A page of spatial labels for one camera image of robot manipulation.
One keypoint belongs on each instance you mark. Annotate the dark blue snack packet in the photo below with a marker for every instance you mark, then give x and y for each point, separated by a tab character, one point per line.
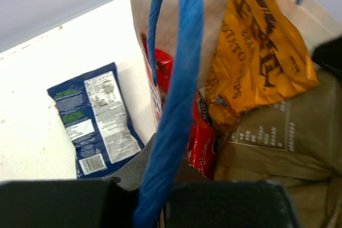
97	121

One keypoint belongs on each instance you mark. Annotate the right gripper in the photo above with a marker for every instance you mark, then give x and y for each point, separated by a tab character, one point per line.
329	55

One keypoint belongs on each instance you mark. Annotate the light blue chips bag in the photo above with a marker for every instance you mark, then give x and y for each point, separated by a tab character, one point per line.
296	142

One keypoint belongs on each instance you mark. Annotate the orange snack packet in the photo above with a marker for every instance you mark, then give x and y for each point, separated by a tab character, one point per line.
260	59

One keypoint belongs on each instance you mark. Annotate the blue checkered paper bag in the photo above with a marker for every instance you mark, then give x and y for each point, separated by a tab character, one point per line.
190	29

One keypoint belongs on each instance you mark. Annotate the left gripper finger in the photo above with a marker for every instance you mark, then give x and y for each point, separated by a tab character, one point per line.
129	177

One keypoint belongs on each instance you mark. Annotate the red cookie snack bag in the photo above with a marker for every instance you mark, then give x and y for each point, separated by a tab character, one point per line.
200	149

